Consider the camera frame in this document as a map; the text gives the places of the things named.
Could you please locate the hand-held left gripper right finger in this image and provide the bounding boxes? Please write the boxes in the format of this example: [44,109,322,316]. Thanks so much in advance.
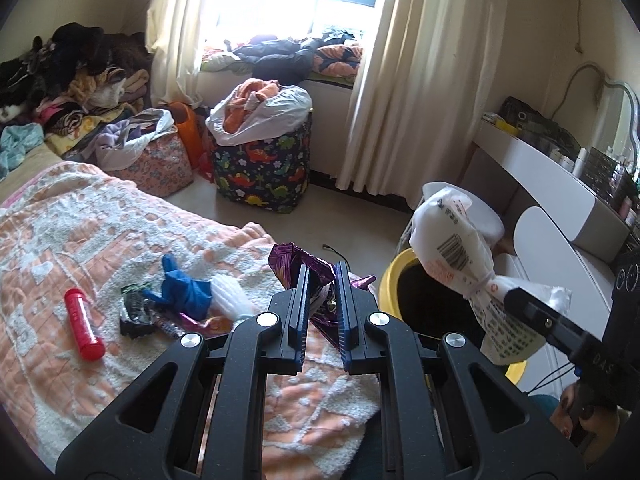
[332,261,588,480]

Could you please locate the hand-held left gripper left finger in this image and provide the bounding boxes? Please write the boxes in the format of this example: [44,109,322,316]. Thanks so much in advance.
[55,262,313,480]

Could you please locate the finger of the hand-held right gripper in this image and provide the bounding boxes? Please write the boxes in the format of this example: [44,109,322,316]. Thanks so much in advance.
[502,287,608,366]

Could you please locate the yellow rimmed black bin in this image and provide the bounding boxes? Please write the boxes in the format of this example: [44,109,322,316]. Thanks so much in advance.
[378,250,526,386]

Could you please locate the purple foil wrapper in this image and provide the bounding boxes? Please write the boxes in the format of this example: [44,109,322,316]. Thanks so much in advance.
[267,242,378,356]

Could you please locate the white foam fruit net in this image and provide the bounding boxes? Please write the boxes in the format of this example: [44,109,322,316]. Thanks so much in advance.
[210,276,258,323]

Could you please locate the small orange red wrapper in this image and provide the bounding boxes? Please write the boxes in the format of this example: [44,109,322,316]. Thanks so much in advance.
[200,315,235,336]

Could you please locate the white plastic packet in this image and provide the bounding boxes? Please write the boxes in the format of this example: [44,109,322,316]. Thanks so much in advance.
[409,181,573,366]

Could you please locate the blue rubber glove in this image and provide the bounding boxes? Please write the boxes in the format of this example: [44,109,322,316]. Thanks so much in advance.
[141,254,216,320]

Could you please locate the purple candy wrapper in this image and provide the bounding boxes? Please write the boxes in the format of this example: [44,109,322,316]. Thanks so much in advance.
[152,310,206,341]

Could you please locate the dark wrapper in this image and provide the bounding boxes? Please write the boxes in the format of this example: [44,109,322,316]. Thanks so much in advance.
[119,285,161,338]

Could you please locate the red plastic tube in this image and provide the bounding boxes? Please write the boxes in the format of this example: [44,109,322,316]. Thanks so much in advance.
[64,287,106,362]

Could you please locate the person's right hand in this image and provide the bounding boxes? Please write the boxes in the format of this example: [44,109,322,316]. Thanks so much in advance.
[547,380,631,461]

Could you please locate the white drawer cabinet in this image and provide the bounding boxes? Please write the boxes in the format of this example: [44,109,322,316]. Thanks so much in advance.
[492,206,626,396]

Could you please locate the teal trousers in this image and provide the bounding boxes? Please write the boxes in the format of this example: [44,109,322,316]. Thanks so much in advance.
[525,392,563,426]

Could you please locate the white round stool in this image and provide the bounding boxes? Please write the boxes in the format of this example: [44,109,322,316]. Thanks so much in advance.
[400,190,506,261]

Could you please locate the clear drawer organizer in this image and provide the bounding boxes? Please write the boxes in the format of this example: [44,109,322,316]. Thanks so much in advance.
[580,146,640,211]

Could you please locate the white vanity desk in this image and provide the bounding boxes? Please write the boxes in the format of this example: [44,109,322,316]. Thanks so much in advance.
[460,120,636,263]

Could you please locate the dinosaur print laundry basket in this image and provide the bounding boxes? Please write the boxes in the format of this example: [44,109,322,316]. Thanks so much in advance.
[207,112,313,215]

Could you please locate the black toiletry bag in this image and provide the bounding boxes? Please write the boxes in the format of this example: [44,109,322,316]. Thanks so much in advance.
[499,96,581,156]

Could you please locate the small yellow box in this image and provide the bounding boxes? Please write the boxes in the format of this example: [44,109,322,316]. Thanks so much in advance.
[481,112,521,136]

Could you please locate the white bag with orange clothes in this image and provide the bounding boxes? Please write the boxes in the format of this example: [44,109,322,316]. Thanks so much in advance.
[205,78,313,147]

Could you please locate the pink floral fabric basket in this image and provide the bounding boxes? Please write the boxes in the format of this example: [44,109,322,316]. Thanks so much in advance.
[107,130,195,196]

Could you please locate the orange white fleece blanket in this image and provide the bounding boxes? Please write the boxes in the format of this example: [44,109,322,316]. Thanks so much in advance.
[0,162,383,480]

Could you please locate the wide cream curtain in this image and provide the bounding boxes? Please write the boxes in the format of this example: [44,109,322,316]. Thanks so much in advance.
[334,0,511,201]

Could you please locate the clothes heap on windowsill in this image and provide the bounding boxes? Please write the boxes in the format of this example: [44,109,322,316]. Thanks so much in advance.
[200,25,366,81]

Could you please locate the narrow cream curtain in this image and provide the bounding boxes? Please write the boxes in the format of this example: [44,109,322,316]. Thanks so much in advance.
[145,0,241,108]

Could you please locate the light blue garment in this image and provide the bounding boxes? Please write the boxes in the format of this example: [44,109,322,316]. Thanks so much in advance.
[0,122,46,178]

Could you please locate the pile of mixed clothes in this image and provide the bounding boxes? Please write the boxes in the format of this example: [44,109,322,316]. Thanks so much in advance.
[0,22,153,156]

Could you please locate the curved frame vanity mirror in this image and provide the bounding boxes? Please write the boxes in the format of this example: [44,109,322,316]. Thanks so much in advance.
[560,61,640,161]

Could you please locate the thin wall cable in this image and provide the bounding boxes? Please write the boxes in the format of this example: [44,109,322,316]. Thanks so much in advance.
[572,0,588,56]

